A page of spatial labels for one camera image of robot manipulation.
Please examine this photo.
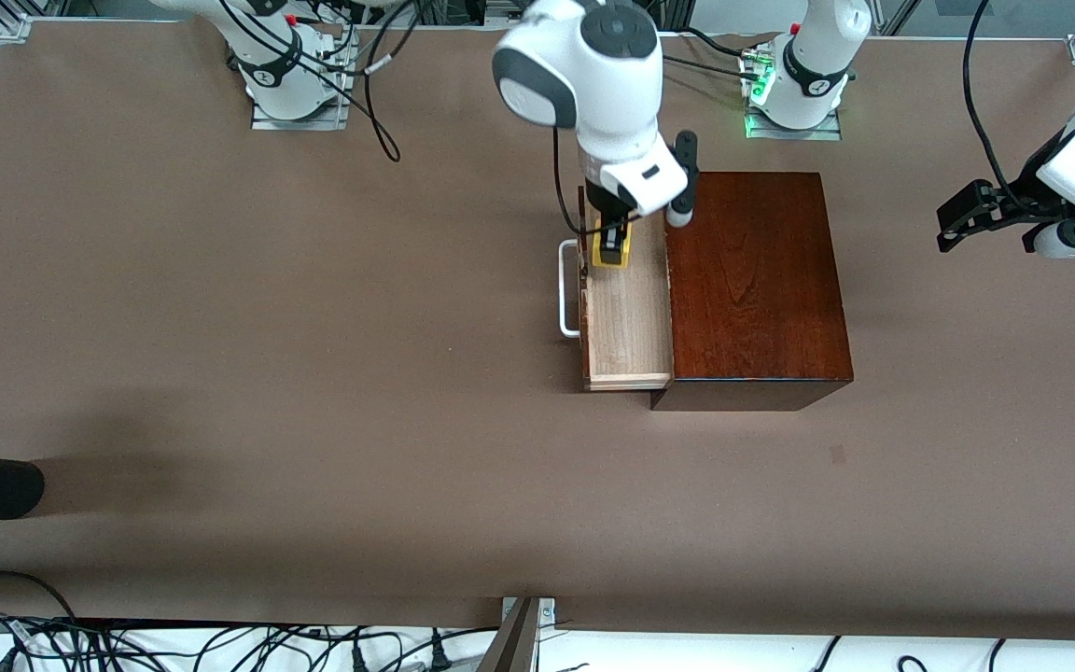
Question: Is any yellow block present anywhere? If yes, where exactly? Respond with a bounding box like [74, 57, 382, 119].
[591, 224, 635, 271]

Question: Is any white drawer handle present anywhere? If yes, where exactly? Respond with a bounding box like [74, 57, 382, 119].
[559, 239, 585, 338]

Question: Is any light wooden drawer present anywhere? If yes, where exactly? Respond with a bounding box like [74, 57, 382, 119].
[578, 185, 676, 392]

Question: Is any dark wooden cabinet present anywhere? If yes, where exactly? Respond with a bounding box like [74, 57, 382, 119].
[649, 171, 855, 413]

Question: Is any brown table cover sheet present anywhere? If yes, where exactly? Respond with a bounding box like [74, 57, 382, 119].
[0, 19, 1075, 645]

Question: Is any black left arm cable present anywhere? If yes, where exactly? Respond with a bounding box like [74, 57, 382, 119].
[962, 0, 1028, 202]

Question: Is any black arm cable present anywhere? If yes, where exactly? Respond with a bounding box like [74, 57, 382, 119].
[962, 0, 1028, 202]
[220, 0, 606, 236]

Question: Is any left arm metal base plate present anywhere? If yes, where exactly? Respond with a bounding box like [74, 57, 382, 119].
[745, 110, 845, 141]

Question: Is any black base cable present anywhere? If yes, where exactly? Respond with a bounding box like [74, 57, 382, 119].
[662, 56, 764, 83]
[682, 26, 751, 59]

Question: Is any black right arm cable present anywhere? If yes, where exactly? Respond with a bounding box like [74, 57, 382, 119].
[220, 0, 606, 236]

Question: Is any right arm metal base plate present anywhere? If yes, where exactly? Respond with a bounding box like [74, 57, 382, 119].
[251, 93, 352, 132]

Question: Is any metal corner bracket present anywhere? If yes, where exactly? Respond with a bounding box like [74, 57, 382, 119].
[500, 597, 557, 628]

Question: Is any grey aluminium post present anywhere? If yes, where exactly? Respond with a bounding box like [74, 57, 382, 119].
[477, 597, 543, 672]

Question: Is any black arched cable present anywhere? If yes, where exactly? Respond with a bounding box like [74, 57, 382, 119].
[0, 570, 79, 622]

